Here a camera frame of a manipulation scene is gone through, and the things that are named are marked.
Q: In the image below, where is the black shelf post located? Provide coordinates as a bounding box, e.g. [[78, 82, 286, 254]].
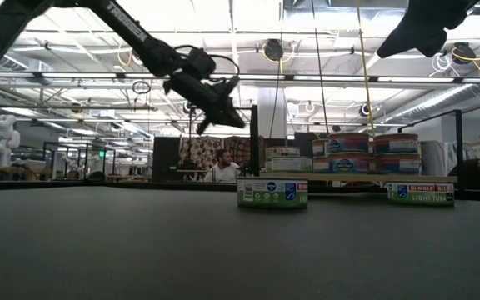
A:
[[248, 103, 260, 178]]

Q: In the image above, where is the black metal frame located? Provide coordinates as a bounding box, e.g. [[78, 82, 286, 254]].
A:
[[42, 141, 117, 173]]

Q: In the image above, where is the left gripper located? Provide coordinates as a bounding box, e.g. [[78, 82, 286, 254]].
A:
[[162, 72, 246, 137]]

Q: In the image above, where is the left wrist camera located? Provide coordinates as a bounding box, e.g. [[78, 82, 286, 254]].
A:
[[183, 46, 218, 80]]

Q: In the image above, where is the black table mat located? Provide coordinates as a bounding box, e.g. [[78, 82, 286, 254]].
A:
[[0, 185, 480, 300]]

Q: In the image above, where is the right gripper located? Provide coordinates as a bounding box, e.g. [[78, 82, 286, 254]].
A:
[[376, 0, 480, 59]]

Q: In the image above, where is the brown patterned quilt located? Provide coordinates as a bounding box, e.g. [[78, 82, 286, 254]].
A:
[[179, 135, 266, 176]]

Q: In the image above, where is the white building column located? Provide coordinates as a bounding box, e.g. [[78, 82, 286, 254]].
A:
[[257, 87, 288, 141]]

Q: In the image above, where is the black ceiling cord reel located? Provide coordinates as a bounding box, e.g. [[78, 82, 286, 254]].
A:
[[262, 38, 285, 63], [451, 41, 477, 66]]

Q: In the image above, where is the pale hanging cloth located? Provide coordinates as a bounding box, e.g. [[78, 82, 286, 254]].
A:
[[421, 140, 458, 176]]

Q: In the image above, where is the hanging black cable loop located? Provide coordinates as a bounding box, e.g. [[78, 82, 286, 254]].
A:
[[131, 79, 153, 96]]

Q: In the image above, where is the black cabinet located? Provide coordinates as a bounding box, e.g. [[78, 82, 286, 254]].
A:
[[152, 136, 182, 183]]

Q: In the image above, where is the person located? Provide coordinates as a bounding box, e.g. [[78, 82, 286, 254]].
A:
[[203, 148, 243, 183], [447, 152, 480, 191]]

